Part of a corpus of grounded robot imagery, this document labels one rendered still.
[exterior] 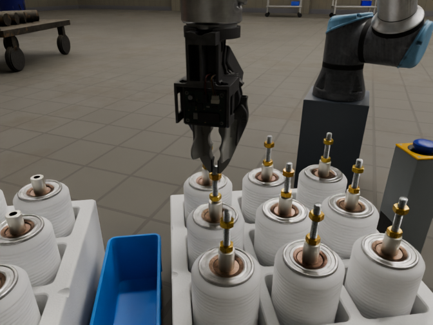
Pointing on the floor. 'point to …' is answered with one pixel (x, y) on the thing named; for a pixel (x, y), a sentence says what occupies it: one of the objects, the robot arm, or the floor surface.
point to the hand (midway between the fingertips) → (216, 162)
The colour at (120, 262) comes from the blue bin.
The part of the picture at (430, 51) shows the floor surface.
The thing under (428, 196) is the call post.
